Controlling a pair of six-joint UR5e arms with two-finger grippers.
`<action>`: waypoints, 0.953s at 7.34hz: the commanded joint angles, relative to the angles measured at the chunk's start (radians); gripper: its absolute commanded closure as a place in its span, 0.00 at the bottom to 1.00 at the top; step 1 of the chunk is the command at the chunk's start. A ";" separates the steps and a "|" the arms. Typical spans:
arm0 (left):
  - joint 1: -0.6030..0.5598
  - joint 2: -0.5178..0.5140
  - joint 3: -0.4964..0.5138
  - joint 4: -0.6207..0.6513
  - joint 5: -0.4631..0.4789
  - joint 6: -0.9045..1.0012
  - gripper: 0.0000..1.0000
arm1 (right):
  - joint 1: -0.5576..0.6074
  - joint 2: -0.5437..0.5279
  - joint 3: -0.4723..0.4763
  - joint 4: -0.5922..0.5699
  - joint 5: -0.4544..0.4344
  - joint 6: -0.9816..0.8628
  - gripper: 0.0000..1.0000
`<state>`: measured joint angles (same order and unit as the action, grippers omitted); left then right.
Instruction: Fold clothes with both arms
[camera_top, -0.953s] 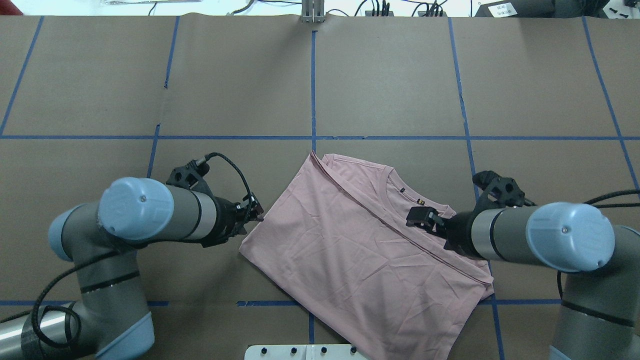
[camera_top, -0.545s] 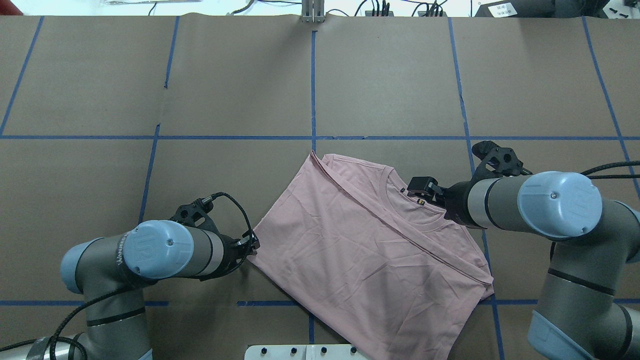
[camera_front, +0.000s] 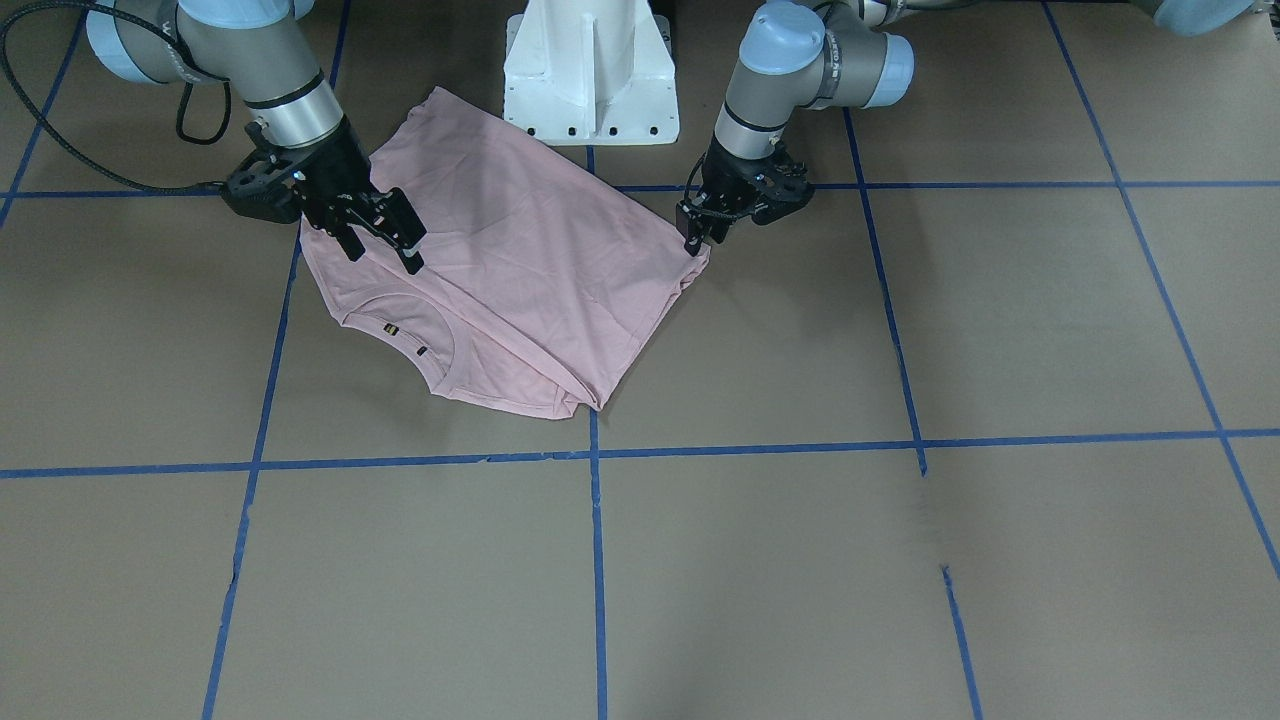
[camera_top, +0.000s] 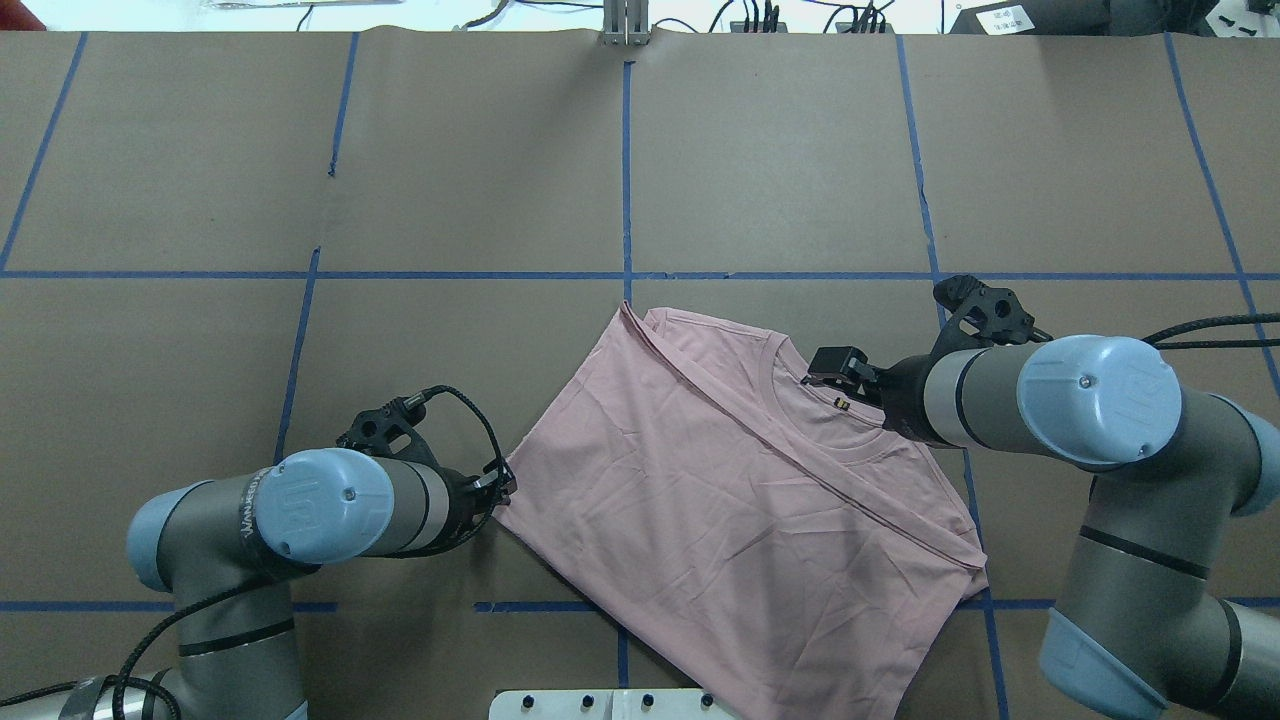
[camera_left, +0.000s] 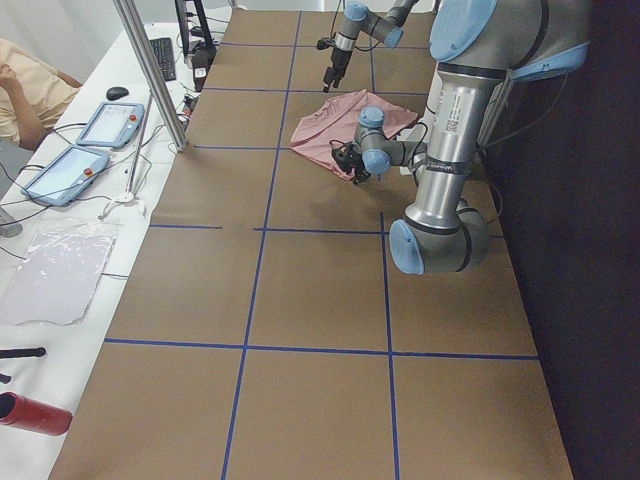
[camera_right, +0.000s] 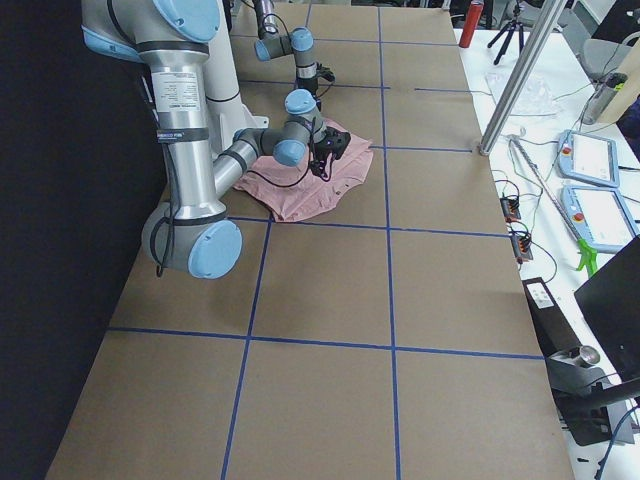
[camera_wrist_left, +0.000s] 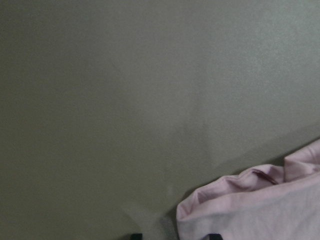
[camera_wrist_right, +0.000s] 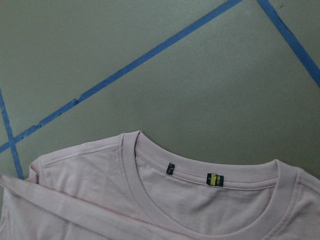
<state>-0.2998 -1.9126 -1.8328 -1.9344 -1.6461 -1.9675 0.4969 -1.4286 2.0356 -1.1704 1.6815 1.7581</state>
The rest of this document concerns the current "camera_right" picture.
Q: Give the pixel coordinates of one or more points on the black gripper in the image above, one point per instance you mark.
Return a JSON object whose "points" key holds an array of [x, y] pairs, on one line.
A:
{"points": [[306, 84], [320, 150]]}

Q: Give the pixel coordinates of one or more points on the pink Snoopy t-shirt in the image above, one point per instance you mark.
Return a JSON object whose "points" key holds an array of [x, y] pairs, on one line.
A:
{"points": [[293, 194]]}

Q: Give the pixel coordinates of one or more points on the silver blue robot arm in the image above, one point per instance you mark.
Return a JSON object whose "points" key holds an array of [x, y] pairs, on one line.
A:
{"points": [[275, 41], [190, 231]]}

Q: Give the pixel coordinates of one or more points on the threaded metal rod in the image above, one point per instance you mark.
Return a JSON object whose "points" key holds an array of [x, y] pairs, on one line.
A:
{"points": [[515, 141]]}

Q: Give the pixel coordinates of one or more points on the red bottle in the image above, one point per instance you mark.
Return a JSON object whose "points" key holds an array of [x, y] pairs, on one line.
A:
{"points": [[472, 18]]}

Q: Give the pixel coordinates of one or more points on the upper orange connector block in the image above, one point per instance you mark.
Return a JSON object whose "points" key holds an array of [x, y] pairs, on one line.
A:
{"points": [[510, 208]]}

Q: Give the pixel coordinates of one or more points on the orange connector block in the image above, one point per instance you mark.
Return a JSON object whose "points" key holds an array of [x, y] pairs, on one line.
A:
{"points": [[510, 208], [521, 245]]}

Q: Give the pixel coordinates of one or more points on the clear plastic bag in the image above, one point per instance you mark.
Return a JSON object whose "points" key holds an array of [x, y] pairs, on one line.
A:
{"points": [[535, 99]]}

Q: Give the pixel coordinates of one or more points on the lower orange connector block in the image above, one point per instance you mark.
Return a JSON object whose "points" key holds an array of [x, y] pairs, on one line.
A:
{"points": [[521, 245]]}

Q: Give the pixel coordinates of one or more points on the upper blue teach pendant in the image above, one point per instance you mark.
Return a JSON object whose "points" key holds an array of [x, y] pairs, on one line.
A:
{"points": [[588, 158]]}

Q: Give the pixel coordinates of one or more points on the blue teach pendant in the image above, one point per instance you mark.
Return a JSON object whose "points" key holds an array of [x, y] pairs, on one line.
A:
{"points": [[601, 216], [588, 158]]}

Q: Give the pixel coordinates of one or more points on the lower blue teach pendant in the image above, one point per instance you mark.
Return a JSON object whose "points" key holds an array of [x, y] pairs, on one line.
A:
{"points": [[601, 216]]}

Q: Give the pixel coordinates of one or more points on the green plastic clamp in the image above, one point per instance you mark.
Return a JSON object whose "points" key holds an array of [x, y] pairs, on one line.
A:
{"points": [[588, 258]]}

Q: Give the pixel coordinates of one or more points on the black box with label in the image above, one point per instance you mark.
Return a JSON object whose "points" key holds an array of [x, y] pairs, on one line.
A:
{"points": [[553, 331]]}

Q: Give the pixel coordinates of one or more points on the black monitor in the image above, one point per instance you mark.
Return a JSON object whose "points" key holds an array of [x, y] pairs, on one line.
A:
{"points": [[609, 302]]}

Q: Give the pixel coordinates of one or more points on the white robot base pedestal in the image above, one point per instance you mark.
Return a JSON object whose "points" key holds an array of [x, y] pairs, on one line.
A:
{"points": [[227, 113]]}

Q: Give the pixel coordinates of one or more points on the black camera tripod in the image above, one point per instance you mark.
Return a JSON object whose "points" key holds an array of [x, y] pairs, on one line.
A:
{"points": [[514, 27]]}

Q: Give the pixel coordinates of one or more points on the aluminium frame post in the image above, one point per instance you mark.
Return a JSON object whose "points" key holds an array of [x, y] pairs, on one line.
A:
{"points": [[533, 47]]}

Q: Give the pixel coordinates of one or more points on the metal cylinder clamp mount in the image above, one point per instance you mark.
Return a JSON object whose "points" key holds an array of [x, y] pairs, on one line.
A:
{"points": [[575, 372]]}

